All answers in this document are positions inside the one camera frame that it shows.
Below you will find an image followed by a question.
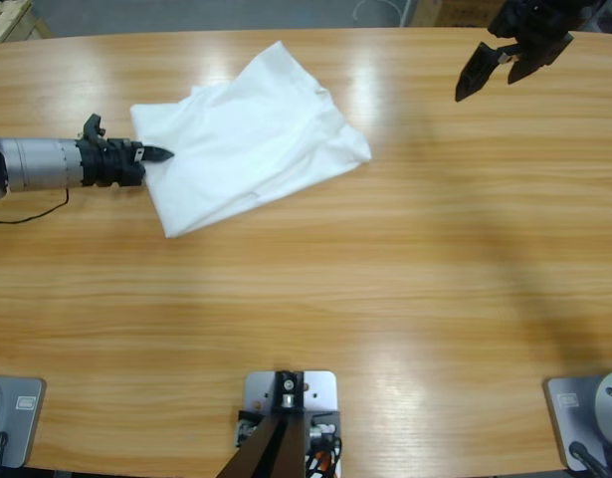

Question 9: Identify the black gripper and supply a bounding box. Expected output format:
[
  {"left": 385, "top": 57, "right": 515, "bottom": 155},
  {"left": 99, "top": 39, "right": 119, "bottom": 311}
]
[
  {"left": 454, "top": 0, "right": 605, "bottom": 104},
  {"left": 76, "top": 137, "right": 176, "bottom": 190}
]

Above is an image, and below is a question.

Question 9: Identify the white T-shirt with small print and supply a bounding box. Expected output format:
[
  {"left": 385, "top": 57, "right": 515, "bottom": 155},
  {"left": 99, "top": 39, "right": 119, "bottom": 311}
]
[{"left": 129, "top": 40, "right": 372, "bottom": 240}]

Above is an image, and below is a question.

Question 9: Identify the brown cardboard box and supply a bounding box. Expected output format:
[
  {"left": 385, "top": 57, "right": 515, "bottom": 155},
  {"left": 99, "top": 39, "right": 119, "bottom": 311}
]
[{"left": 412, "top": 0, "right": 501, "bottom": 29}]

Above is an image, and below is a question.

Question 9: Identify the black chair base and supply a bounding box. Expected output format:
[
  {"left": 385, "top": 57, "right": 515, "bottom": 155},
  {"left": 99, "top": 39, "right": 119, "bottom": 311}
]
[{"left": 586, "top": 0, "right": 612, "bottom": 35}]

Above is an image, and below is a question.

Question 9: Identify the white round hoop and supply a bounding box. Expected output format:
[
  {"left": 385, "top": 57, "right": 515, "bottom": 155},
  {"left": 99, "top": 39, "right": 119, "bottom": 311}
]
[{"left": 353, "top": 0, "right": 402, "bottom": 26}]

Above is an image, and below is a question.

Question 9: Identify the wrist dark camera bracket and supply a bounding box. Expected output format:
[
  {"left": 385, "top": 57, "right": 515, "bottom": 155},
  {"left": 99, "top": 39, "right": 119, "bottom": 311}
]
[{"left": 487, "top": 0, "right": 523, "bottom": 40}]

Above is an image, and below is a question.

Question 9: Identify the wrist black camera bracket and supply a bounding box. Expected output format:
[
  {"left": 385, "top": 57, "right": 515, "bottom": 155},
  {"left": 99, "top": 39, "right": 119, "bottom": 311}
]
[{"left": 82, "top": 113, "right": 106, "bottom": 143}]

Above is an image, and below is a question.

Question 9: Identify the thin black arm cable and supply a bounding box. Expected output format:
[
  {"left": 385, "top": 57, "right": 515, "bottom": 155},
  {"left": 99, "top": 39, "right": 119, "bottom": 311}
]
[{"left": 0, "top": 186, "right": 71, "bottom": 225}]

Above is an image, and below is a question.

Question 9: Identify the grey white mount block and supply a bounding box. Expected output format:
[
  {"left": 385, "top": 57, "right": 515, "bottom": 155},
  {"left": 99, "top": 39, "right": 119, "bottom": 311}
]
[{"left": 243, "top": 368, "right": 342, "bottom": 478}]

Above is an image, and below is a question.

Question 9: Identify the arm grey base plate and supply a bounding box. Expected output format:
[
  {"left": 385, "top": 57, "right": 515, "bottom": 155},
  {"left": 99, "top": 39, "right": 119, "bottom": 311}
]
[
  {"left": 542, "top": 368, "right": 612, "bottom": 472},
  {"left": 0, "top": 375, "right": 47, "bottom": 469}
]

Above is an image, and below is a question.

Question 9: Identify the black orange cable bundle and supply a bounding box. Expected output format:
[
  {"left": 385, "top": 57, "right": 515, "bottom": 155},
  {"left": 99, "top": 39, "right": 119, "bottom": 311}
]
[{"left": 305, "top": 422, "right": 344, "bottom": 478}]

